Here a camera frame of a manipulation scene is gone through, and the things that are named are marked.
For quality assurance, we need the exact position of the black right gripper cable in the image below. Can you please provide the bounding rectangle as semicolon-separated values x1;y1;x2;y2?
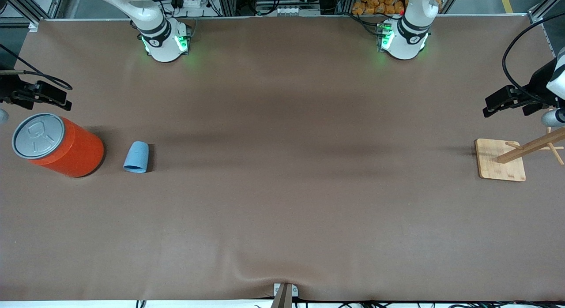
0;44;73;91

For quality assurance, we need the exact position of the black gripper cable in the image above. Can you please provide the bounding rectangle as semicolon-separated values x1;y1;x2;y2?
502;12;565;101
0;44;73;91

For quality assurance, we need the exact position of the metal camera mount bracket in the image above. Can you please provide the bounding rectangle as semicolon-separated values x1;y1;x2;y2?
270;282;299;308

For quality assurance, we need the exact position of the brown table mat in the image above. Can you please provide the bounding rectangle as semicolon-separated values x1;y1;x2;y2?
0;15;565;302

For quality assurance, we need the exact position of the white connector strip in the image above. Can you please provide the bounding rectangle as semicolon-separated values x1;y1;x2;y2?
275;6;321;16

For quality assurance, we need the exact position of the aluminium frame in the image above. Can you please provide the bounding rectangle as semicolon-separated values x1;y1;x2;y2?
0;0;67;27
527;0;565;25

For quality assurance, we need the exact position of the bag of orange snacks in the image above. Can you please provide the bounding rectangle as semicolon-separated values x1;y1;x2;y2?
352;0;407;16

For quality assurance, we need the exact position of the wooden cup rack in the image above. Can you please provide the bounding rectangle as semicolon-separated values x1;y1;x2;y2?
475;126;565;182

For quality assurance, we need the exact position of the blue plastic cup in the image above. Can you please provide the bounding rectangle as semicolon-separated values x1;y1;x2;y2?
123;141;150;173

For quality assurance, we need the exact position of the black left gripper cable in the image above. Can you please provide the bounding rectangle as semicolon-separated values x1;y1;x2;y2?
502;12;565;101

